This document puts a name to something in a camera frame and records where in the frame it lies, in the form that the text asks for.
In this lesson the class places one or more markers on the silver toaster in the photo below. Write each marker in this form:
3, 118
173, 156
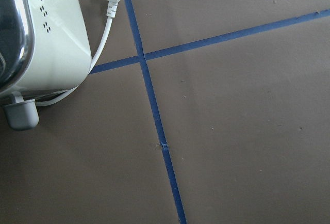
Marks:
44, 52

